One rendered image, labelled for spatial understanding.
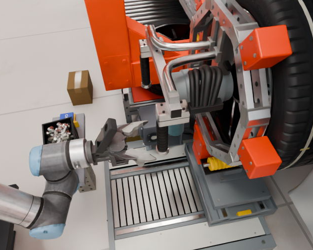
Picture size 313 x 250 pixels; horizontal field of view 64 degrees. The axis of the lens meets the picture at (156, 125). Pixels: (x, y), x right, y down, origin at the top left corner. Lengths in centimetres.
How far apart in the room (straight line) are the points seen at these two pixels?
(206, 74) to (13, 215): 63
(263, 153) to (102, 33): 85
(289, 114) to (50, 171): 67
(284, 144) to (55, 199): 67
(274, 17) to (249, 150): 34
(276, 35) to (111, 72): 89
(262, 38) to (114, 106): 160
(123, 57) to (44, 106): 113
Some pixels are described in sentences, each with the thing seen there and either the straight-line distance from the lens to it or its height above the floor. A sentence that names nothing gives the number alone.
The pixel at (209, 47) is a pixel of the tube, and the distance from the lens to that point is 85.
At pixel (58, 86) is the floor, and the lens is 241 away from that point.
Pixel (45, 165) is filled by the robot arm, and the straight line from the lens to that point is 80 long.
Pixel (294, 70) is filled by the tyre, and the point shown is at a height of 108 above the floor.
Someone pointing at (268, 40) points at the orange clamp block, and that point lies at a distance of 62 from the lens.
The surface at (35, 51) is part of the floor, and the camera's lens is 296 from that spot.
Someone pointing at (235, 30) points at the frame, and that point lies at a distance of 71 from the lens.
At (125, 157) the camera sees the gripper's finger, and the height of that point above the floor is 83.
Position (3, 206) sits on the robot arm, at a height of 83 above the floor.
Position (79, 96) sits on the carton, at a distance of 210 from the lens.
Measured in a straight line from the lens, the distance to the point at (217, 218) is 142.
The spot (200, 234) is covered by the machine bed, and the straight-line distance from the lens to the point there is 145.
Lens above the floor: 145
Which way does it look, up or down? 50 degrees down
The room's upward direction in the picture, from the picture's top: 2 degrees counter-clockwise
